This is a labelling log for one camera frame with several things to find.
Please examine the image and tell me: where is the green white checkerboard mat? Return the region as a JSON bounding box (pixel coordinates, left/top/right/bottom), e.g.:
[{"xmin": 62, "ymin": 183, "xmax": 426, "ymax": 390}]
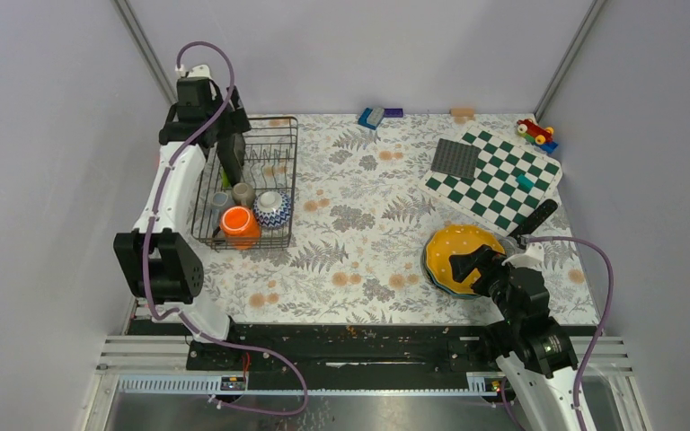
[{"xmin": 419, "ymin": 122, "xmax": 562, "ymax": 236}]

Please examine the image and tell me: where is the grey lego baseplate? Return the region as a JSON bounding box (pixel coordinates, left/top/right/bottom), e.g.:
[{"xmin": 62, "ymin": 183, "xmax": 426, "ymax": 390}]
[{"xmin": 430, "ymin": 138, "xmax": 481, "ymax": 180}]

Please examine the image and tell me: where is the beige small cup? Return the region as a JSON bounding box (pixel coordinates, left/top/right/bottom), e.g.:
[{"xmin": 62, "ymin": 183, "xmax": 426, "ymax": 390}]
[{"xmin": 231, "ymin": 182, "xmax": 256, "ymax": 208}]

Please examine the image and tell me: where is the floral table mat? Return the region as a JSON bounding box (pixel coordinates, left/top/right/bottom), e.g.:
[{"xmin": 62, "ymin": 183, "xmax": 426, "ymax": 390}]
[{"xmin": 151, "ymin": 112, "xmax": 601, "ymax": 327}]

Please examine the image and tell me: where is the black wire dish rack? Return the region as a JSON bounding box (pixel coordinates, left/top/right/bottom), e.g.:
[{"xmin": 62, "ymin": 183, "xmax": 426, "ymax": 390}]
[{"xmin": 187, "ymin": 116, "xmax": 298, "ymax": 251}]

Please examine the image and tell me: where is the colourful toy car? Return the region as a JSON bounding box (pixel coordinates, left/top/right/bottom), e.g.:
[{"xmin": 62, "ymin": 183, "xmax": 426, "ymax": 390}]
[{"xmin": 517, "ymin": 119, "xmax": 558, "ymax": 154}]

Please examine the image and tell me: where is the blue dotted plate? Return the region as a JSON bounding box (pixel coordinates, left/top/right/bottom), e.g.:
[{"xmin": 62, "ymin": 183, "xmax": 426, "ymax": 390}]
[{"xmin": 420, "ymin": 254, "xmax": 479, "ymax": 299}]

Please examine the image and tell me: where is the yellow dotted plate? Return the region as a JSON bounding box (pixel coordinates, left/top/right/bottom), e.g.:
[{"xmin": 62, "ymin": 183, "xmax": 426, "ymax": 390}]
[{"xmin": 422, "ymin": 224, "xmax": 506, "ymax": 293}]

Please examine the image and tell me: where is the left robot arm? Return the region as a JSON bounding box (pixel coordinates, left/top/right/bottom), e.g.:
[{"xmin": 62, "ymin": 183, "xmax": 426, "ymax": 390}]
[{"xmin": 113, "ymin": 72, "xmax": 251, "ymax": 369}]

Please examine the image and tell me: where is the black square plate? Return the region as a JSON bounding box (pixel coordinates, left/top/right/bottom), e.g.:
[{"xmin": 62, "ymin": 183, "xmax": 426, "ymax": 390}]
[{"xmin": 217, "ymin": 133, "xmax": 246, "ymax": 187}]

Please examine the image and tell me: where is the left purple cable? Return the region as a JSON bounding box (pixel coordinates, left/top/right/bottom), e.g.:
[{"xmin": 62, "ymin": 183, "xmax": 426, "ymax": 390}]
[{"xmin": 141, "ymin": 40, "xmax": 311, "ymax": 418}]

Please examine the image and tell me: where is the orange cup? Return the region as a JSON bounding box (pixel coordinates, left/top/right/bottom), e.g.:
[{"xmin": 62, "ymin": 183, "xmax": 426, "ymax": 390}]
[{"xmin": 219, "ymin": 206, "xmax": 261, "ymax": 250}]

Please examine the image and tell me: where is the blue grey lego brick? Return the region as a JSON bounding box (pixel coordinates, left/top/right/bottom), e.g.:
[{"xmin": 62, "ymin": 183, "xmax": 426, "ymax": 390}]
[{"xmin": 358, "ymin": 107, "xmax": 385, "ymax": 130}]

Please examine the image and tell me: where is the grey cup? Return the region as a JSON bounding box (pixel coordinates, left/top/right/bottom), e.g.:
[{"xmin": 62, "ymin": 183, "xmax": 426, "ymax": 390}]
[{"xmin": 209, "ymin": 191, "xmax": 234, "ymax": 224}]

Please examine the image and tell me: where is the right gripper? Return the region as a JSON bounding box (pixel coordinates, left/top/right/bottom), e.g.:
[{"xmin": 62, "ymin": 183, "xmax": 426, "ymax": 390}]
[{"xmin": 447, "ymin": 242, "xmax": 520, "ymax": 327}]

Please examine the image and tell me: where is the blue white patterned bowl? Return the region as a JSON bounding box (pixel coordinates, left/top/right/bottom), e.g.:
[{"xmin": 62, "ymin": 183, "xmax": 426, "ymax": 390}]
[{"xmin": 252, "ymin": 190, "xmax": 292, "ymax": 229}]

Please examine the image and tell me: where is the teal small block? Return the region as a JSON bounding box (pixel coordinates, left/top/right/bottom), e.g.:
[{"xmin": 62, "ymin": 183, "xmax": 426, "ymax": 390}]
[{"xmin": 516, "ymin": 175, "xmax": 535, "ymax": 192}]

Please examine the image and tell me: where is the purple lego brick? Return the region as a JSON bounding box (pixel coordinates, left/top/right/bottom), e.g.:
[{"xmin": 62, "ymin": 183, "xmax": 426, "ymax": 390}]
[{"xmin": 384, "ymin": 108, "xmax": 404, "ymax": 119}]

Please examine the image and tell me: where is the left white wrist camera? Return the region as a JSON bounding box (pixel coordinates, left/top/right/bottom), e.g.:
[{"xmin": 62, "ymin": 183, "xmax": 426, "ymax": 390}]
[{"xmin": 175, "ymin": 64, "xmax": 212, "ymax": 80}]

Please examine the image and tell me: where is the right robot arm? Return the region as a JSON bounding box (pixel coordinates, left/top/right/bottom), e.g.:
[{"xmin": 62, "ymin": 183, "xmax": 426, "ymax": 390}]
[{"xmin": 449, "ymin": 244, "xmax": 596, "ymax": 430}]

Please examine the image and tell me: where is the tan wooden block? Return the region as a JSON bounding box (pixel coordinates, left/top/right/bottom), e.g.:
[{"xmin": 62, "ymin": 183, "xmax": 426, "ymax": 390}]
[{"xmin": 449, "ymin": 107, "xmax": 475, "ymax": 118}]

